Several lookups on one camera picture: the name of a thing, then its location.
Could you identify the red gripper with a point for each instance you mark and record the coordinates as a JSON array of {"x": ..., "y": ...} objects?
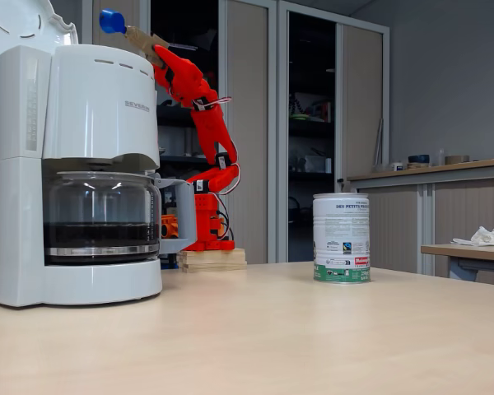
[{"x": 176, "y": 67}]

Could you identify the white green coffee tin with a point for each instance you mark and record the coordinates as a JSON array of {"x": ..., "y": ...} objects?
[{"x": 341, "y": 234}]

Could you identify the red robot arm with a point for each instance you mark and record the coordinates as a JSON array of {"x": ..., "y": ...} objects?
[{"x": 210, "y": 131}]

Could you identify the white drip coffee maker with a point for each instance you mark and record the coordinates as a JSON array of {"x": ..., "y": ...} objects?
[{"x": 99, "y": 107}]

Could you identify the tall grey cabinet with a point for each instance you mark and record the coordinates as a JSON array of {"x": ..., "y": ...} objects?
[
  {"x": 362, "y": 103},
  {"x": 251, "y": 61}
]

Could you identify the orange clamp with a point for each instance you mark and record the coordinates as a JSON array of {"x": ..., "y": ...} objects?
[{"x": 169, "y": 226}]

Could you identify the wooden base block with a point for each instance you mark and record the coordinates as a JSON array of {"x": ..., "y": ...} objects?
[{"x": 214, "y": 261}]

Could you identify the dark blue bowl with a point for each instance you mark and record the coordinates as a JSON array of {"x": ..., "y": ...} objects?
[{"x": 419, "y": 159}]

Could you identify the clear glass jar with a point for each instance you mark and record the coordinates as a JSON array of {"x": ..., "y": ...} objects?
[{"x": 440, "y": 158}]

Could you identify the low sideboard wooden top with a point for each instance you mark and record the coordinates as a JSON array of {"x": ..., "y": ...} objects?
[{"x": 457, "y": 197}]

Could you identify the small side table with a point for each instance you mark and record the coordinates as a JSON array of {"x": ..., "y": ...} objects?
[{"x": 469, "y": 252}]

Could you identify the white crumpled cloth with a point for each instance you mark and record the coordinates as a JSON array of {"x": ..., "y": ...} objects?
[{"x": 483, "y": 236}]

